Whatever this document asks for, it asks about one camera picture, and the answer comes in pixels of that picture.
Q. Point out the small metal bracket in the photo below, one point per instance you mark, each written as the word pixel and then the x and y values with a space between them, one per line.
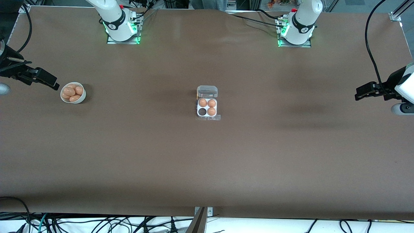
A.
pixel 210 212

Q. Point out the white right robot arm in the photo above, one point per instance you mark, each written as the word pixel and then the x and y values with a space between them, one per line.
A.
pixel 113 16

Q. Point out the orange background object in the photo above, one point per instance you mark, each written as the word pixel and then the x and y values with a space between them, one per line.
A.
pixel 270 4

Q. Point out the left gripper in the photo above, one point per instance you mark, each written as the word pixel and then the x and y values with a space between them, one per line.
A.
pixel 389 87

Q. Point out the clear plastic egg box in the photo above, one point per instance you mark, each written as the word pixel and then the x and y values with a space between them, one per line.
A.
pixel 207 90

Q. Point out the brown egg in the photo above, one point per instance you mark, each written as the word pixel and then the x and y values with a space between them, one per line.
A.
pixel 211 103
pixel 64 96
pixel 202 103
pixel 75 98
pixel 79 90
pixel 69 91
pixel 211 111
pixel 71 85

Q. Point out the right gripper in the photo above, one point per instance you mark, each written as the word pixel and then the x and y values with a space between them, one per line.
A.
pixel 9 69

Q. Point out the grey clothed person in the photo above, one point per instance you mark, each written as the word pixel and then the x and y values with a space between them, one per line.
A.
pixel 208 5

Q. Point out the white round bowl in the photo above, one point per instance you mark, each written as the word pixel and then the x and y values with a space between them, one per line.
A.
pixel 82 96

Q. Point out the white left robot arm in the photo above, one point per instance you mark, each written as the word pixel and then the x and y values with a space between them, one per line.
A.
pixel 302 19

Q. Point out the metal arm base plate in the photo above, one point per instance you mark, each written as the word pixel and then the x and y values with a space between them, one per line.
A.
pixel 292 46
pixel 129 42

